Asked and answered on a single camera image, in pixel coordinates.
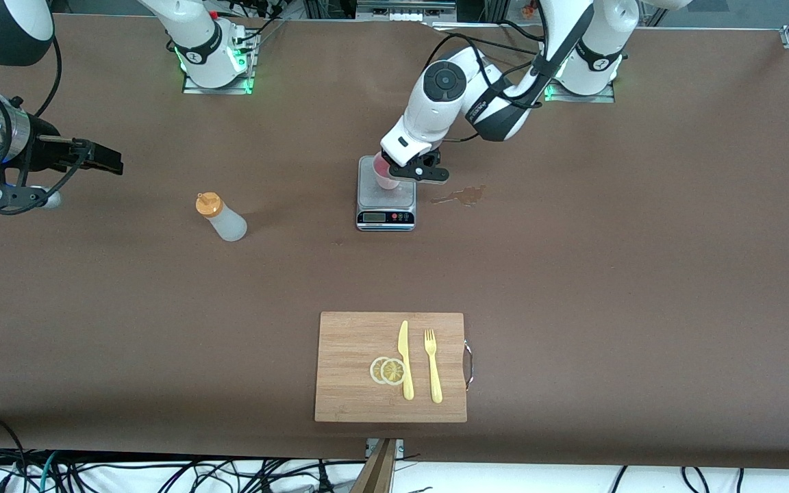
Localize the pink plastic cup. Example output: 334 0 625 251
372 155 401 191

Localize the clear sauce bottle orange cap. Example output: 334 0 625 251
195 192 248 242

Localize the silver digital kitchen scale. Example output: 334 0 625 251
355 155 416 232

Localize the brown table cover sheet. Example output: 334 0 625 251
0 14 789 470

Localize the wooden cutting board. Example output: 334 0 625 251
314 312 474 423

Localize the yellow plastic knife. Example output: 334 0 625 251
397 320 414 401

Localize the yellow plastic fork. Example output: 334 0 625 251
424 329 443 404

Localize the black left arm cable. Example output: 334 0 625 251
427 31 554 145

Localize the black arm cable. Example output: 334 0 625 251
0 38 94 216
427 31 554 145

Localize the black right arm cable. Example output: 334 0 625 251
0 38 94 216

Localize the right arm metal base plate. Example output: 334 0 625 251
182 31 256 95

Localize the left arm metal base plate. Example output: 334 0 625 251
543 41 616 103

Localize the small metal bracket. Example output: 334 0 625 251
365 438 405 458

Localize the wooden post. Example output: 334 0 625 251
351 438 397 493

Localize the teal cable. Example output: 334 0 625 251
37 452 61 493

